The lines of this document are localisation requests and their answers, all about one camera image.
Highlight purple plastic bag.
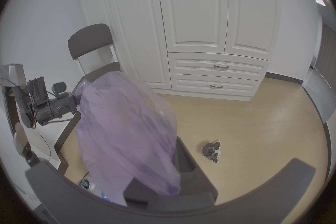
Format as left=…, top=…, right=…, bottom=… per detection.
left=76, top=72, right=181, bottom=205

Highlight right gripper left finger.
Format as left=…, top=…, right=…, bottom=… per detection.
left=123, top=178, right=158, bottom=208

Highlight white wardrobe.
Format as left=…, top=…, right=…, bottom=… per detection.
left=77, top=0, right=279, bottom=102

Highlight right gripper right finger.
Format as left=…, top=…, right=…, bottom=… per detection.
left=148, top=137, right=219, bottom=214

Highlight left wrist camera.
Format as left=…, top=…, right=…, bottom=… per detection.
left=51, top=82, right=68, bottom=99

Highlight black plastic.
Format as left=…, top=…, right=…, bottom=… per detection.
left=202, top=141, right=224, bottom=164

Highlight white chair dark grey cushions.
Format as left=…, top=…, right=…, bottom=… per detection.
left=68, top=23, right=122, bottom=98

